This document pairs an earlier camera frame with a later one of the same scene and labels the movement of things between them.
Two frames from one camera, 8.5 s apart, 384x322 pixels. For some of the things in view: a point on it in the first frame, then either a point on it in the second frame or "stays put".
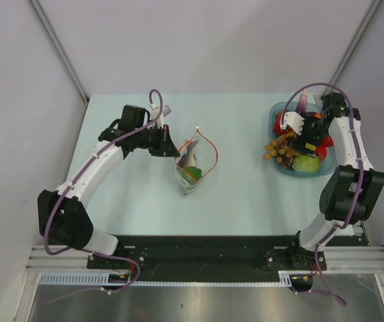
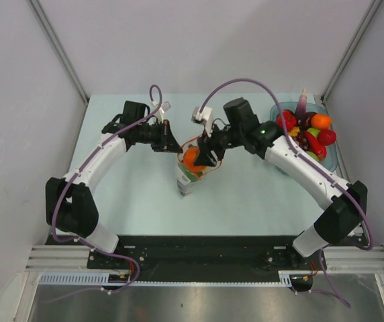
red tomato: (327, 141) stays put
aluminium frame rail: (340, 259) stays put
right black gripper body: (312, 133) → (227, 137)
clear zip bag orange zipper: (195, 158) stays put
